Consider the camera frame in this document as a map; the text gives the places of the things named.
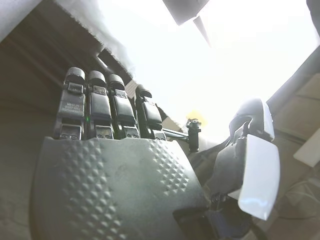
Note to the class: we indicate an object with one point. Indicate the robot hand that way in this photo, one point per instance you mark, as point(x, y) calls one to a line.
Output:
point(112, 180)

